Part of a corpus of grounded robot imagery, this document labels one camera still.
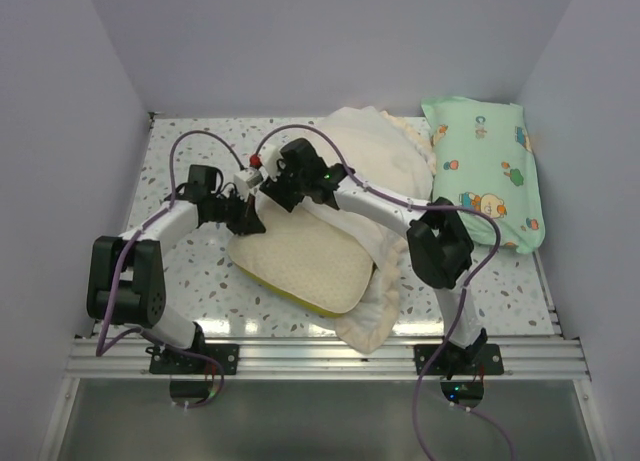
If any cream yellow dotted pillow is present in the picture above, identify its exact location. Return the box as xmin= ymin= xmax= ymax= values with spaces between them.
xmin=228 ymin=202 xmax=374 ymax=317

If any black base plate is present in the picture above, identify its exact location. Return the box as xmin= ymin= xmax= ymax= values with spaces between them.
xmin=145 ymin=343 xmax=240 ymax=376
xmin=413 ymin=328 xmax=505 ymax=380

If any white pillowcase with cream ruffle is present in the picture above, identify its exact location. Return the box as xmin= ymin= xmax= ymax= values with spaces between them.
xmin=302 ymin=106 xmax=436 ymax=354

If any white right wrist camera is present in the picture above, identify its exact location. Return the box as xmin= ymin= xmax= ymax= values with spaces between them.
xmin=249 ymin=144 xmax=282 ymax=180

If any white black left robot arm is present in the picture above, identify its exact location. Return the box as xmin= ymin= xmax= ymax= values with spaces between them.
xmin=86 ymin=165 xmax=266 ymax=374

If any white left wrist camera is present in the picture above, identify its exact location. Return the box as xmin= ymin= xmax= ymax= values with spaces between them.
xmin=233 ymin=167 xmax=263 ymax=198

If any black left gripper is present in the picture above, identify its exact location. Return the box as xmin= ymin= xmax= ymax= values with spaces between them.
xmin=209 ymin=189 xmax=266 ymax=237

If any green cartoon print pillow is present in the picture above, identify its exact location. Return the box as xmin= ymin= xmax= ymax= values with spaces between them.
xmin=421 ymin=96 xmax=545 ymax=254

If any aluminium front rail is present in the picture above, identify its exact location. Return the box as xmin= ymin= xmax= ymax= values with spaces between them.
xmin=64 ymin=336 xmax=590 ymax=381

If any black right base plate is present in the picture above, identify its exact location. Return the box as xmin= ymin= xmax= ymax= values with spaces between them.
xmin=413 ymin=328 xmax=505 ymax=380

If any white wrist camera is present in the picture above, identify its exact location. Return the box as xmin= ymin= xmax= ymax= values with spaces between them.
xmin=249 ymin=144 xmax=282 ymax=180
xmin=233 ymin=167 xmax=263 ymax=198

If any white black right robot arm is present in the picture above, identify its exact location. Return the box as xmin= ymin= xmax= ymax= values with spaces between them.
xmin=250 ymin=138 xmax=487 ymax=374

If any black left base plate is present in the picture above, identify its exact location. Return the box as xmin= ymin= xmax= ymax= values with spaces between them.
xmin=145 ymin=343 xmax=240 ymax=376

